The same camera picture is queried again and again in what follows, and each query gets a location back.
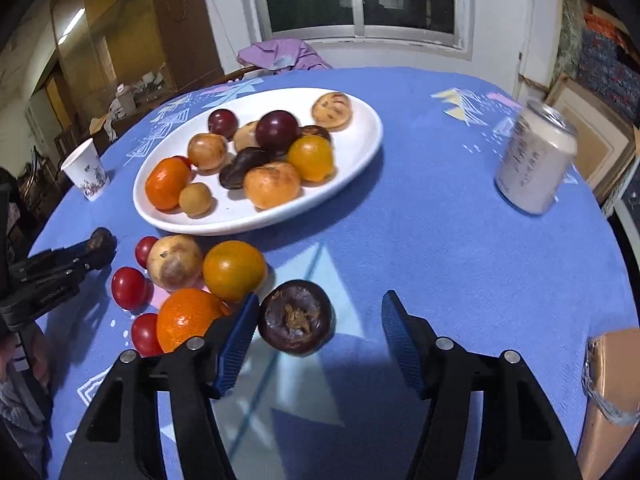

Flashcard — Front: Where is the yellow orange round fruit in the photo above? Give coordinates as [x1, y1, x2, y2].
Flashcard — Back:
[286, 135, 335, 183]
[202, 240, 268, 303]

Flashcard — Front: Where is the wooden chair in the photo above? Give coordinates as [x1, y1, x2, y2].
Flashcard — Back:
[220, 65, 266, 86]

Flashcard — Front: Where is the silver drink can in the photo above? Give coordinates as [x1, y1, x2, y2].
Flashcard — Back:
[494, 100, 579, 216]

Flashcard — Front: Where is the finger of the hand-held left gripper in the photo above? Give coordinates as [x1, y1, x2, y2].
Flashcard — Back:
[12, 240, 118, 283]

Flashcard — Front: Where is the white oval plate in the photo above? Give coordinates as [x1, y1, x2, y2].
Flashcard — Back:
[132, 87, 384, 237]

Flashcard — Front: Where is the patterned blanket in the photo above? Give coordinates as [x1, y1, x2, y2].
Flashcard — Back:
[557, 0, 640, 126]

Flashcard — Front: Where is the white paper cup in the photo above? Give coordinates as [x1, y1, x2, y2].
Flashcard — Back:
[60, 137, 112, 202]

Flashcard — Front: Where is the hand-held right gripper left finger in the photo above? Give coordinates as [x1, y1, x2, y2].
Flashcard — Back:
[59, 292, 261, 480]

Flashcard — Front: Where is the person's left hand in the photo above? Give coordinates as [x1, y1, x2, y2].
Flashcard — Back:
[20, 325, 53, 396]

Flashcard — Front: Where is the dark brown wrinkled fruit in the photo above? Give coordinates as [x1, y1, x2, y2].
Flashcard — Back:
[89, 227, 118, 256]

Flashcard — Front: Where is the wooden glass cabinet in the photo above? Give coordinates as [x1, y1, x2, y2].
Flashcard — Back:
[47, 0, 223, 126]

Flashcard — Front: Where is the large dark red plum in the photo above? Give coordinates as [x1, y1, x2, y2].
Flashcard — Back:
[255, 110, 299, 157]

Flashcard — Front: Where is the wooden picture frame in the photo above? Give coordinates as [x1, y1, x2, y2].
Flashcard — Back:
[542, 72, 640, 206]

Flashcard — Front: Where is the small brown round fruit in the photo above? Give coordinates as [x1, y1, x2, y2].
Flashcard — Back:
[178, 182, 215, 219]

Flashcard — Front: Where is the cardboard box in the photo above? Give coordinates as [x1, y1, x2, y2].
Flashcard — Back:
[575, 329, 640, 480]

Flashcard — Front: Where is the person's left forearm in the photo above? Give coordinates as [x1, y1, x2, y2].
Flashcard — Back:
[0, 345, 53, 461]

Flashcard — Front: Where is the dark purple oblong fruit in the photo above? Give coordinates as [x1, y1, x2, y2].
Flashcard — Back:
[219, 146, 273, 191]

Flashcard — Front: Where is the purple cloth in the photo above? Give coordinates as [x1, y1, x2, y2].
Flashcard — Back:
[236, 37, 333, 76]

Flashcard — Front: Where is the bright orange mandarin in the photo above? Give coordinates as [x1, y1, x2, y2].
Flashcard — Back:
[144, 157, 192, 212]
[156, 287, 231, 354]

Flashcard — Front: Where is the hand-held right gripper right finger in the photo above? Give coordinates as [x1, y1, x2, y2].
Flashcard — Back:
[381, 290, 583, 480]

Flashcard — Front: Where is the orange striped pepino melon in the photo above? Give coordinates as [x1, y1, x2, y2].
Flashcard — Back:
[243, 161, 302, 211]

